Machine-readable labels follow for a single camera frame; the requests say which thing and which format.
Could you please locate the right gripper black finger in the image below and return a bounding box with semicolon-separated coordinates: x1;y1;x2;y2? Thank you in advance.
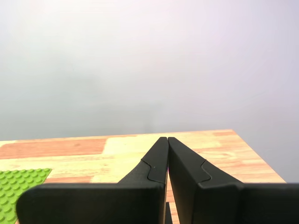
15;136;169;224
168;136;299;224

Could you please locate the green studded baseplate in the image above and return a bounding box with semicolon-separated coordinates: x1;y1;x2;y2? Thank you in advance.
0;168;53;224

